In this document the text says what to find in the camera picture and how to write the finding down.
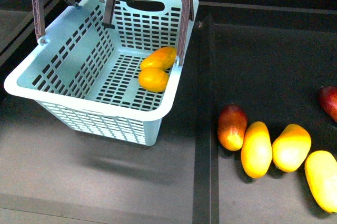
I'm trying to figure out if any orange yellow mango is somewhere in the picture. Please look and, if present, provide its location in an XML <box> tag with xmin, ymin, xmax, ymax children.
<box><xmin>140</xmin><ymin>47</ymin><xmax>177</xmax><ymax>70</ymax></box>

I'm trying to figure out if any light blue plastic basket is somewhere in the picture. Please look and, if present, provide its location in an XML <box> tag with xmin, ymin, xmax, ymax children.
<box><xmin>4</xmin><ymin>0</ymin><xmax>185</xmax><ymax>146</ymax></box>

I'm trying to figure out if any yellow lemon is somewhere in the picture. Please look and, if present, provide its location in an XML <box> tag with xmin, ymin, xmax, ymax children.
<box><xmin>138</xmin><ymin>67</ymin><xmax>169</xmax><ymax>93</ymax></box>

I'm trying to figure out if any red yellow mango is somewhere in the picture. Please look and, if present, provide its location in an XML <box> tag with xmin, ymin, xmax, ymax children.
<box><xmin>217</xmin><ymin>104</ymin><xmax>248</xmax><ymax>151</ymax></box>

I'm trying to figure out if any dark red mango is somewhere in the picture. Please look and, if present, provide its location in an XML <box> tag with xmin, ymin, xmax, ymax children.
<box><xmin>318</xmin><ymin>86</ymin><xmax>337</xmax><ymax>122</ymax></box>

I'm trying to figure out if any yellow mango right edge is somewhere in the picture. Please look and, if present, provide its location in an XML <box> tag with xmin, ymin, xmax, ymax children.
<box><xmin>304</xmin><ymin>150</ymin><xmax>336</xmax><ymax>214</ymax></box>

